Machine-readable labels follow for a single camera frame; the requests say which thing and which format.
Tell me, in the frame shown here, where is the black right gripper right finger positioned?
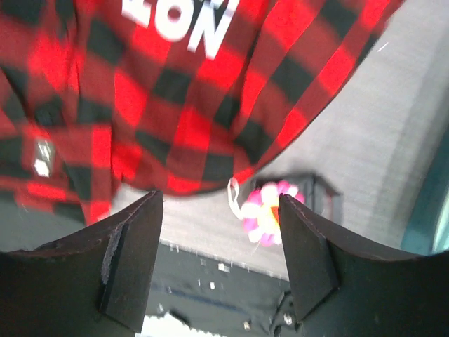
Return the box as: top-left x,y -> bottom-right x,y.
279,195 -> 448,336

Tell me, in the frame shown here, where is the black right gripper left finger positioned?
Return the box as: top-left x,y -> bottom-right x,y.
1,191 -> 163,336

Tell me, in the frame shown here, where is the pink white flower brooch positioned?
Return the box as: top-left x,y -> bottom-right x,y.
227,178 -> 305,247

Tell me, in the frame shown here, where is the red black plaid shirt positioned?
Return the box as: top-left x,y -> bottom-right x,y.
1,0 -> 401,225

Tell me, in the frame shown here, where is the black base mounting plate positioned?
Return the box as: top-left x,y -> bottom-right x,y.
142,244 -> 297,336

